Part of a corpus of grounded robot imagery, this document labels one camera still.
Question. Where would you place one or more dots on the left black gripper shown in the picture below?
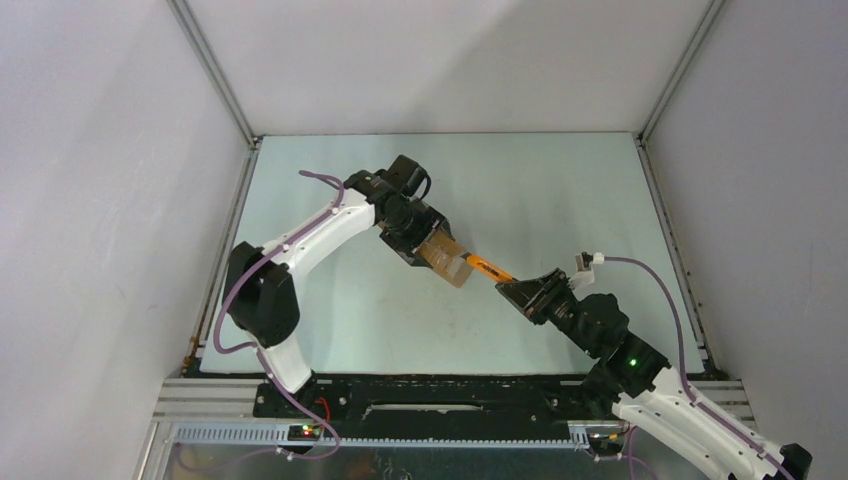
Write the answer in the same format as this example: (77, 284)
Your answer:
(428, 220)

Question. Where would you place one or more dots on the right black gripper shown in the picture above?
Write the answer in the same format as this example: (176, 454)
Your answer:
(533, 295)

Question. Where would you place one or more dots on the brown cardboard express box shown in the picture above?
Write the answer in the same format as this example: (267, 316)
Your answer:
(446, 258)

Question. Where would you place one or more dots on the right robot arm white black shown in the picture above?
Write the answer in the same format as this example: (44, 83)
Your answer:
(638, 384)

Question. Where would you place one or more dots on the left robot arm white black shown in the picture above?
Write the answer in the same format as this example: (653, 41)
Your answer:
(260, 293)

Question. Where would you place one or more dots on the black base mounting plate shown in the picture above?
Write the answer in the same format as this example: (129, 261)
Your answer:
(463, 407)

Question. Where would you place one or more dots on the right controller board with leds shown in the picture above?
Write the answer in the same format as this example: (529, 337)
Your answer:
(610, 445)

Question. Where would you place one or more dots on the controller board with leds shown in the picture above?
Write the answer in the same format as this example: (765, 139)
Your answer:
(610, 445)
(304, 433)

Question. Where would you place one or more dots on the left controller board with leds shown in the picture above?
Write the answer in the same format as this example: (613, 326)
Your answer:
(304, 433)

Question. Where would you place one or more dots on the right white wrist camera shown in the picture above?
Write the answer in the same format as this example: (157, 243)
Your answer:
(585, 269)

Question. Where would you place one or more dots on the left aluminium frame post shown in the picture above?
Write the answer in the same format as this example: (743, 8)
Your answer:
(204, 52)

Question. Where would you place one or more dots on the aluminium frame post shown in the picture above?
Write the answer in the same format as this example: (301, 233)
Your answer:
(685, 61)
(204, 52)

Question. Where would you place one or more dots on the grey slotted cable duct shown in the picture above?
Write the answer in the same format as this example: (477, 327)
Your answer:
(274, 435)

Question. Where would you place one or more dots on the right aluminium frame post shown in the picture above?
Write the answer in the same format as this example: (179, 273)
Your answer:
(685, 61)

